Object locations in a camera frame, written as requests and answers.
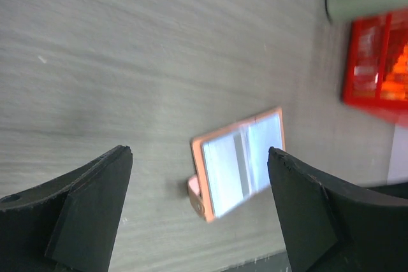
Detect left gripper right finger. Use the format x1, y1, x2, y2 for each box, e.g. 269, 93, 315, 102
268, 148, 407, 271

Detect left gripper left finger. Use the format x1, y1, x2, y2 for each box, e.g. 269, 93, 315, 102
1, 146, 133, 271

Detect pink card holder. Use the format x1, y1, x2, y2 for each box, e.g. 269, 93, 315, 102
187, 107, 286, 223

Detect red shopping basket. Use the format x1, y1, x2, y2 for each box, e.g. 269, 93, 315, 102
342, 8, 407, 127

